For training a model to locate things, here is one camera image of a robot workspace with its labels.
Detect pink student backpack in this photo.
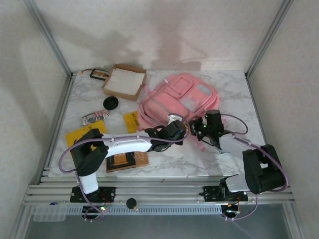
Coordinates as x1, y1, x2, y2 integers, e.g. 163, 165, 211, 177
137, 72, 228, 152

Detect light blue glasses case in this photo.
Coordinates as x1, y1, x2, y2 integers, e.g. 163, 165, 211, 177
217, 146, 240, 156

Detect small yellow booklet black text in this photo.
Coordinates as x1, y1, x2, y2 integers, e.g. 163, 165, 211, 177
123, 111, 144, 134

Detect brown hardcover book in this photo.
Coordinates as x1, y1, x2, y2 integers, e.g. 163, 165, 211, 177
105, 149, 150, 173

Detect large yellow booklet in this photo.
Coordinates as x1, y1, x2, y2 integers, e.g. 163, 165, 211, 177
65, 121, 108, 156

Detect patterned striped pencil case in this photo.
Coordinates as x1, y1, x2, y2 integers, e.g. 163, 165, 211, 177
80, 109, 111, 126

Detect black round lid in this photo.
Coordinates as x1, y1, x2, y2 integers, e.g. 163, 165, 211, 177
103, 96, 120, 110

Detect cardboard box with white foam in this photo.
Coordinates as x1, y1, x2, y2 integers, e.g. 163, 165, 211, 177
101, 64, 147, 102

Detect black round knob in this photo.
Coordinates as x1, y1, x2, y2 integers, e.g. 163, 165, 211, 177
126, 198, 139, 211

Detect black board with orange connectors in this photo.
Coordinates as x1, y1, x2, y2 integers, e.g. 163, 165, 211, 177
79, 68, 110, 81

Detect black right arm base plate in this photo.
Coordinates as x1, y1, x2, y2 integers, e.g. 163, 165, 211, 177
203, 185, 249, 202

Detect aluminium base frame rails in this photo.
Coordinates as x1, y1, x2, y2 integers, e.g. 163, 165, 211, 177
21, 174, 297, 207

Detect perforated metal cable tray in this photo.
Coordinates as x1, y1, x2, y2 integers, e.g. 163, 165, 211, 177
66, 206, 223, 215

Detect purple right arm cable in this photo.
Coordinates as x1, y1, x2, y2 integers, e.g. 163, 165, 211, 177
220, 113, 290, 221

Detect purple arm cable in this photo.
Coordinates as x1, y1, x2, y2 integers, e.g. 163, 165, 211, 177
220, 113, 290, 221
59, 117, 189, 223

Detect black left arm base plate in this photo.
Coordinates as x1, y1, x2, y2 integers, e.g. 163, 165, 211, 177
69, 186, 117, 203

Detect aluminium corner post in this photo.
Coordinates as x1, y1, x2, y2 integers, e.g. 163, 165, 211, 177
244, 0, 295, 79
23, 0, 75, 79

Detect aluminium table side rail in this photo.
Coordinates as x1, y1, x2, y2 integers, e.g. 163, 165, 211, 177
37, 73, 75, 185

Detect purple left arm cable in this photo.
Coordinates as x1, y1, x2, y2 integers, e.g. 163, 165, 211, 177
59, 117, 189, 223

